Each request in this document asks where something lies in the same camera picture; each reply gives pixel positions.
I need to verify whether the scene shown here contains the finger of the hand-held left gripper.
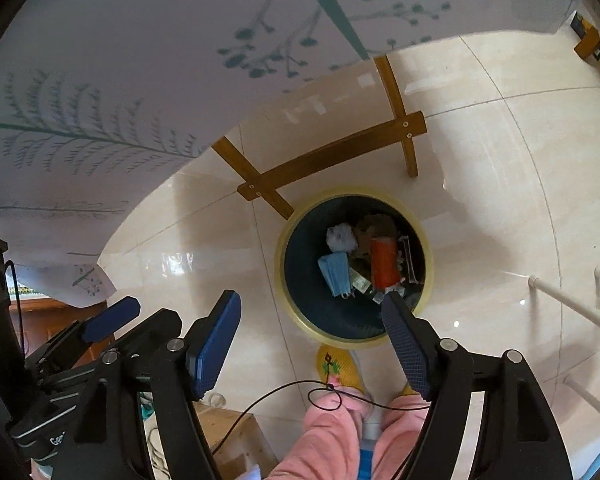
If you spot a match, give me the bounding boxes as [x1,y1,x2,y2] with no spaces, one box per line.
[27,296,142,376]

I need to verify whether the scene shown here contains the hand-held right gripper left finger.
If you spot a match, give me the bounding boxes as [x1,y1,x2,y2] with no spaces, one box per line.
[62,289,242,480]

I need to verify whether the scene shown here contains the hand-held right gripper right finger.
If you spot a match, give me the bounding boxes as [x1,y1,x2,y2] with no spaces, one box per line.
[380,292,576,480]

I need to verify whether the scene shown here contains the white and green wrapper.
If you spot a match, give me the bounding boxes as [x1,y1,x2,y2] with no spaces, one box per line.
[350,267,373,293]

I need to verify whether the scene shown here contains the clear plastic packaging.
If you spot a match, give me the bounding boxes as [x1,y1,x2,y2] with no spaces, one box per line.
[397,235,426,286]

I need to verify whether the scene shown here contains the round yellow rim trash bin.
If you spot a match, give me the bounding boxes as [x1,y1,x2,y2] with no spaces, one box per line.
[275,187,435,351]

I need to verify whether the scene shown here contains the blue face mask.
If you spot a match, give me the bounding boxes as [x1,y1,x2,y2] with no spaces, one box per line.
[317,252,356,300]

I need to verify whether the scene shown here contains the brown pulp carton piece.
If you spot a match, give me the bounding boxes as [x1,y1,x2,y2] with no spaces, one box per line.
[352,215,398,261]

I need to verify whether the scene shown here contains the white plastic bag black print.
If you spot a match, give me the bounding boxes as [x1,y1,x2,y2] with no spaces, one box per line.
[326,222,358,253]

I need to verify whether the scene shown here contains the brown wooden cabinet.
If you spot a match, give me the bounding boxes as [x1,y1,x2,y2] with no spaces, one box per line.
[10,295,111,356]

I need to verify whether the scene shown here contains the cardboard box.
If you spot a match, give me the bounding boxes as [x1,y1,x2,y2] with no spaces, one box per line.
[192,400,281,480]

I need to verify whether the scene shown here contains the person's legs in pink pants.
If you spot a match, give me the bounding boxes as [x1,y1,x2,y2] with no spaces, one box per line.
[267,387,431,480]

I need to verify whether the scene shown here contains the white pipe rack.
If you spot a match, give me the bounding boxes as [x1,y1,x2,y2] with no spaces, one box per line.
[527,267,600,431]

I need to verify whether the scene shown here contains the leaf print tablecloth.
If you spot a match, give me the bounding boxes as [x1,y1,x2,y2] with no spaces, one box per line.
[0,0,588,308]

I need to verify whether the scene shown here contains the thin black cable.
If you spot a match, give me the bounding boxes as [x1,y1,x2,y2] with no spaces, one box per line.
[212,380,431,461]

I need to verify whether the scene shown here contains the wooden table frame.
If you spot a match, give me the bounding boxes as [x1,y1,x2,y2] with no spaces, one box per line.
[211,55,427,221]

